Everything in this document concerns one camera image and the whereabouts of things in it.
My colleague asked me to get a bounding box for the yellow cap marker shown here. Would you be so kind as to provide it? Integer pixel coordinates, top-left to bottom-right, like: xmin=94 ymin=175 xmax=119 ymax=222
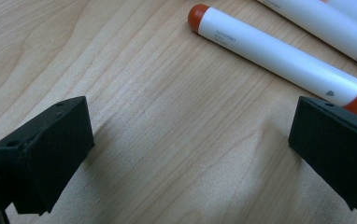
xmin=255 ymin=0 xmax=357 ymax=78

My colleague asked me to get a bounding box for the brownish red cap marker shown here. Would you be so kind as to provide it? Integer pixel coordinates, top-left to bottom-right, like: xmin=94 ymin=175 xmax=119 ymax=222
xmin=187 ymin=3 xmax=357 ymax=124

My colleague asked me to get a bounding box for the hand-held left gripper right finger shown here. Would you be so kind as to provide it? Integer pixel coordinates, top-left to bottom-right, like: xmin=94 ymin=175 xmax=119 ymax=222
xmin=288 ymin=95 xmax=357 ymax=213

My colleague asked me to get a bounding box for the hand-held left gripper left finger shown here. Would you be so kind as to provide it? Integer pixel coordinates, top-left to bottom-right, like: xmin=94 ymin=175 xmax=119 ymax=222
xmin=0 ymin=95 xmax=95 ymax=217

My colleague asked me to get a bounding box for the pink cap marker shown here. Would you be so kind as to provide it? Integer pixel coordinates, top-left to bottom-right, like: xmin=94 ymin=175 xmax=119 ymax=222
xmin=320 ymin=0 xmax=357 ymax=31

